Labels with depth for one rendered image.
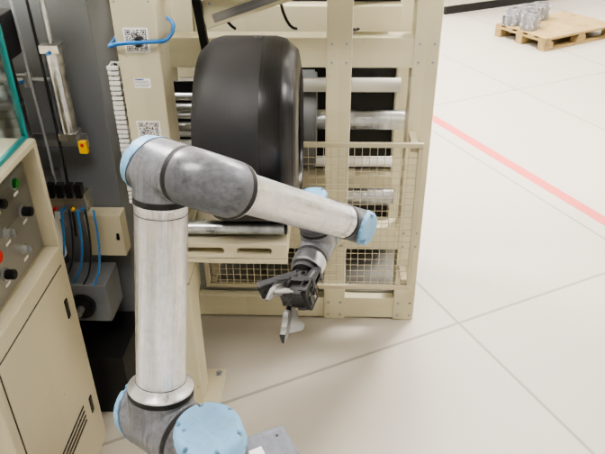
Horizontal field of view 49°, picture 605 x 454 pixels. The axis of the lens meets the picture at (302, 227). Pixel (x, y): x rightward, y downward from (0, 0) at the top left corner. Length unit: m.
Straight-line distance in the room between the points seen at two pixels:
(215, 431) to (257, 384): 1.46
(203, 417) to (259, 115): 0.86
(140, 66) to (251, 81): 0.36
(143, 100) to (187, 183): 0.91
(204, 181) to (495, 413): 1.94
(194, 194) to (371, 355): 1.93
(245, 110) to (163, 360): 0.77
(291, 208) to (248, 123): 0.54
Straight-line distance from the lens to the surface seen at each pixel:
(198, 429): 1.47
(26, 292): 2.07
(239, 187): 1.25
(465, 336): 3.20
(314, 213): 1.48
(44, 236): 2.24
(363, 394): 2.86
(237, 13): 2.39
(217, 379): 2.93
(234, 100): 1.91
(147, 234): 1.35
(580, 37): 7.82
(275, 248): 2.18
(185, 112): 2.56
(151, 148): 1.31
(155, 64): 2.07
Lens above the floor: 2.05
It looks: 32 degrees down
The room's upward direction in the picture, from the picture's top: 1 degrees counter-clockwise
